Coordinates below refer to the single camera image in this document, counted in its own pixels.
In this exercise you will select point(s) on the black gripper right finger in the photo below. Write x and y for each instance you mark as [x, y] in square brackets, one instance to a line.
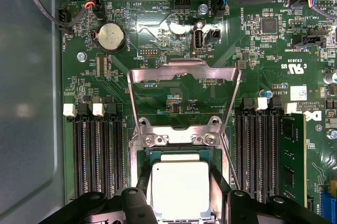
[239, 208]

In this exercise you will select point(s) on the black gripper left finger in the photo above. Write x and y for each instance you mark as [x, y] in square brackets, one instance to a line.
[137, 203]

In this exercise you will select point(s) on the silver CPU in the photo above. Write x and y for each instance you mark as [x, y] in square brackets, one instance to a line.
[179, 189]

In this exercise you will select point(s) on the metal socket cover frame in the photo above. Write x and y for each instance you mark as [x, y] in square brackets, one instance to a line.
[147, 72]

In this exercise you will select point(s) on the metal CPU socket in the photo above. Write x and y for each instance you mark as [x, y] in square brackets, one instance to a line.
[137, 155]

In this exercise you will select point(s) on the blue expansion slot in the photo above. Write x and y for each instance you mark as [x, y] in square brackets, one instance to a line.
[329, 208]

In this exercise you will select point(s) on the green RAM stick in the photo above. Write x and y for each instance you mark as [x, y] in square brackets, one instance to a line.
[292, 155]

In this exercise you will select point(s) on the silver motherboard screw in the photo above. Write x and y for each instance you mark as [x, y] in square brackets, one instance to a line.
[202, 8]
[330, 134]
[82, 56]

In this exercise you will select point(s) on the green motherboard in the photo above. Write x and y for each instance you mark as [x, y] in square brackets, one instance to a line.
[118, 81]

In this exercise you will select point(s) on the open PC case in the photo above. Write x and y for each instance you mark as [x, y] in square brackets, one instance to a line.
[29, 102]

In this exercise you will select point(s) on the silver coin battery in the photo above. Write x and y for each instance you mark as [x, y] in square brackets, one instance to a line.
[111, 37]

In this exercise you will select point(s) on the internal USB port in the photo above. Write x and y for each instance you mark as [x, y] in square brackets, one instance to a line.
[198, 40]

